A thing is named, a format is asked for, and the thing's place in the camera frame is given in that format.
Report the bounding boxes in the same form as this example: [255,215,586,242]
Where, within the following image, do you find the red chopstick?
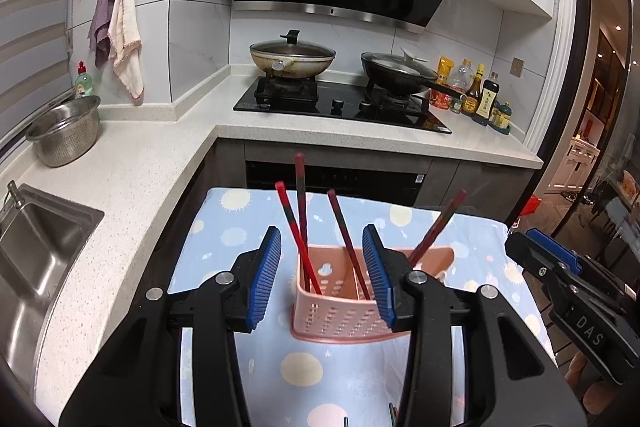
[276,181,322,295]

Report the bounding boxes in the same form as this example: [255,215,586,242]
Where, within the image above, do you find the brown chopstick group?
[409,190,466,267]

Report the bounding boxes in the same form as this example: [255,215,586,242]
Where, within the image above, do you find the dark maroon chopstick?
[326,190,370,299]

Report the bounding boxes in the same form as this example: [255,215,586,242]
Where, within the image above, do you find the dark brown chopstick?
[294,152,312,268]

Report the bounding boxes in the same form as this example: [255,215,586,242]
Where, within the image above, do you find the white ceramic spoon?
[435,271,447,283]

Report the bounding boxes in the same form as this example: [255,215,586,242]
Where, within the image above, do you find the person's right hand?
[564,351,640,427]

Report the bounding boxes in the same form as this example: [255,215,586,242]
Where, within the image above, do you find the pink perforated utensil holder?
[290,245,456,343]

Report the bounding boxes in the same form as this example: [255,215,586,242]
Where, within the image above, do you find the blue patterned tablecloth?
[167,185,558,427]

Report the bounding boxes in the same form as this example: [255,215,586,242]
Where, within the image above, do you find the black gas stove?
[234,77,451,134]

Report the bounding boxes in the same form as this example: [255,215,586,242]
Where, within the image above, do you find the red seasoning container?
[430,89,451,110]

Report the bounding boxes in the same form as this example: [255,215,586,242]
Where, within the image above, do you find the small green cap jar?
[449,98,461,114]

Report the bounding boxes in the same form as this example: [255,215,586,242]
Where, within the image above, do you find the yellow label sauce bottle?
[461,64,485,116]

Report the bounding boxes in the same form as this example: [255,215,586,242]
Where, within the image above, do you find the small green jars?
[488,101,512,135]

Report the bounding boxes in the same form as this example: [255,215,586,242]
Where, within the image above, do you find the black frying pan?
[360,52,464,98]

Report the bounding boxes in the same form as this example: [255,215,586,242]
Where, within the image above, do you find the dark soy sauce bottle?
[473,72,500,126]

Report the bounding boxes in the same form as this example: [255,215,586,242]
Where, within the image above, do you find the clear oil bottle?
[448,58,473,93]

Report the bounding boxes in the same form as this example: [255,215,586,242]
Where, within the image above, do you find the yellow seasoning packet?
[436,56,454,87]

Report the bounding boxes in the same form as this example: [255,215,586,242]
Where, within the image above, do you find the wok with glass lid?
[248,29,336,79]

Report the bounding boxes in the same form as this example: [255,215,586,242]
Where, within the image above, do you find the stainless steel sink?
[0,184,104,392]

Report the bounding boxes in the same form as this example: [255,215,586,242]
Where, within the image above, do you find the stainless steel bowl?
[25,95,101,168]

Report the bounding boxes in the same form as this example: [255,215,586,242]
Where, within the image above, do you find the green dish soap bottle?
[74,61,94,98]

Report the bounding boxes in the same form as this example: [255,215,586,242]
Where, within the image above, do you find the soap dispenser pump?
[3,180,25,210]

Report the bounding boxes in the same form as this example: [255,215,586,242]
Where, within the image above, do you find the pink hanging towel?
[107,0,144,102]

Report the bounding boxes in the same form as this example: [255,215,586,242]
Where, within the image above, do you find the purple hanging cloth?
[88,0,115,69]

